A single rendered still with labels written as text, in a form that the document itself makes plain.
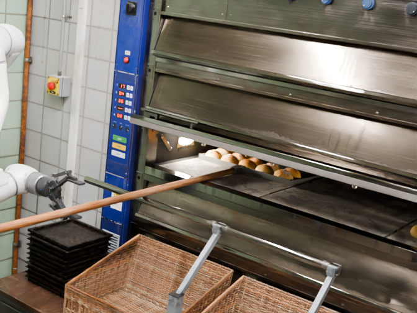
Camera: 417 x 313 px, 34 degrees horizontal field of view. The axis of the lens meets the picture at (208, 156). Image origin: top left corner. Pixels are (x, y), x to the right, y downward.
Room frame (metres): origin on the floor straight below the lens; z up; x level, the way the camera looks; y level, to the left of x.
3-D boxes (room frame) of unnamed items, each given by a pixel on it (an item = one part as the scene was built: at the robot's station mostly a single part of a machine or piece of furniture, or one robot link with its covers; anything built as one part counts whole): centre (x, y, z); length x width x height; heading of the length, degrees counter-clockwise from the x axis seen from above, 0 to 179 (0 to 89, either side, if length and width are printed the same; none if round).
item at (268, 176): (3.36, -0.28, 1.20); 0.55 x 0.36 x 0.03; 55
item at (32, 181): (2.57, 0.66, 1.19); 0.09 x 0.06 x 0.09; 145
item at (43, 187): (2.53, 0.60, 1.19); 0.09 x 0.07 x 0.08; 55
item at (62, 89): (3.42, 0.81, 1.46); 0.10 x 0.07 x 0.10; 55
